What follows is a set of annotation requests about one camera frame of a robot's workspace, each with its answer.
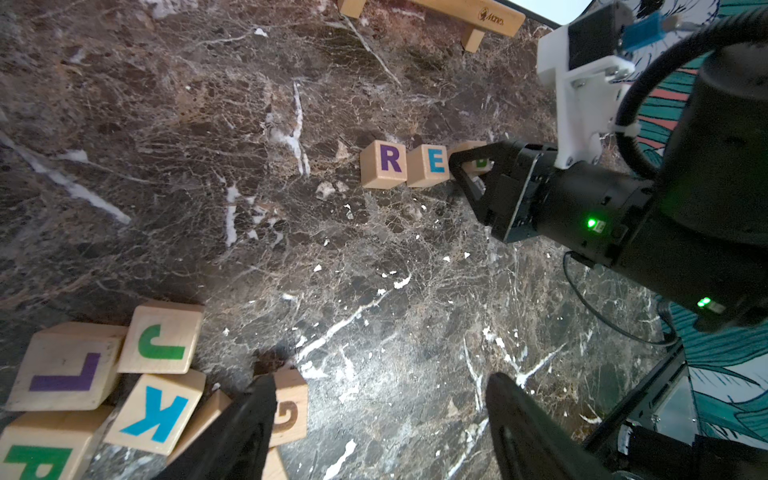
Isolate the wooden block brown G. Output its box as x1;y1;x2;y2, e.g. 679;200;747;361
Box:
269;369;309;448

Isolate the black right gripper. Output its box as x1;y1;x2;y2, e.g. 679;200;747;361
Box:
448;142;653;264

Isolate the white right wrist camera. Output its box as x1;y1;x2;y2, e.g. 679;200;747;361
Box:
537;1;684;170

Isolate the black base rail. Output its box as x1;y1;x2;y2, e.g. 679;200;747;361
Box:
583;344;767;479

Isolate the wooden block orange U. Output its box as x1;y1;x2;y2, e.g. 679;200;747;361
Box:
165;390;232;466

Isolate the wooden block blue K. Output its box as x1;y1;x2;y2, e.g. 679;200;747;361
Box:
104;370;206;456

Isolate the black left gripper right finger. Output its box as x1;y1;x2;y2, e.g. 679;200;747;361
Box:
485;372;612;479

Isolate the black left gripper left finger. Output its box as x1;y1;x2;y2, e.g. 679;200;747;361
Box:
156;374;277;480

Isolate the white dry-erase board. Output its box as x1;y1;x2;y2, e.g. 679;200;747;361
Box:
508;0;593;28

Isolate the wooden block red R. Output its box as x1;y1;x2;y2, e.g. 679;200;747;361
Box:
359;140;407;190

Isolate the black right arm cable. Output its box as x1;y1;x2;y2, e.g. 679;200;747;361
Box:
614;8;768;181

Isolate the wooden block green D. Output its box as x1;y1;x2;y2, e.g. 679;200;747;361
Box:
448;140;496;178

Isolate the wooden block green P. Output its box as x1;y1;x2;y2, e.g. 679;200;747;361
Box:
1;406;114;479

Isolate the wooden easel stand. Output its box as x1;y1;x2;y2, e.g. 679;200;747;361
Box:
336;0;526;53

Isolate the wooden block purple L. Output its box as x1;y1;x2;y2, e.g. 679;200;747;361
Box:
5;322;128;412

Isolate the wooden block letter E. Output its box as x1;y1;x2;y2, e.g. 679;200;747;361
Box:
406;144;450;188

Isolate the wooden block green J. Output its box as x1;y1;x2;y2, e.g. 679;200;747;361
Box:
117;300;205;375

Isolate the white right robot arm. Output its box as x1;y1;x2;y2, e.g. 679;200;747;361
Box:
449;43;767;333

